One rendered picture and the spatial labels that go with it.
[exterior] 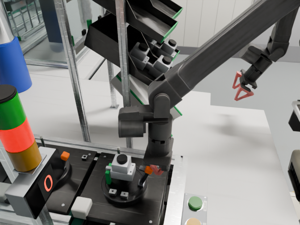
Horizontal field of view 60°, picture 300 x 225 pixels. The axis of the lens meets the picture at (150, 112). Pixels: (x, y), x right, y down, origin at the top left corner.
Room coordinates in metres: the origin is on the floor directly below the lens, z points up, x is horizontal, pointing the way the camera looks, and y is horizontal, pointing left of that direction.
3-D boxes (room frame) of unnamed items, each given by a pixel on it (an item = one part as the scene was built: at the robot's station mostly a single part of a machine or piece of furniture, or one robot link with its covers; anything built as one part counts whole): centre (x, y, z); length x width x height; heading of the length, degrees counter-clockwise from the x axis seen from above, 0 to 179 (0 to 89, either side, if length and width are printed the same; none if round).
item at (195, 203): (0.44, -0.13, 0.96); 0.04 x 0.04 x 0.02
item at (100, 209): (0.49, 0.08, 0.96); 0.24 x 0.24 x 0.02; 79
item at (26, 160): (0.33, 0.23, 1.29); 0.05 x 0.05 x 0.05
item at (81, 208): (0.42, 0.19, 0.97); 0.05 x 0.05 x 0.04; 79
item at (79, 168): (0.54, 0.33, 1.01); 0.24 x 0.24 x 0.13; 79
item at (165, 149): (0.47, -0.02, 1.17); 0.10 x 0.07 x 0.07; 168
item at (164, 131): (0.47, -0.02, 1.23); 0.07 x 0.06 x 0.07; 92
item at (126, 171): (0.50, 0.09, 1.06); 0.08 x 0.04 x 0.07; 79
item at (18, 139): (0.33, 0.23, 1.34); 0.05 x 0.05 x 0.05
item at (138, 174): (0.49, 0.08, 0.98); 0.14 x 0.14 x 0.02
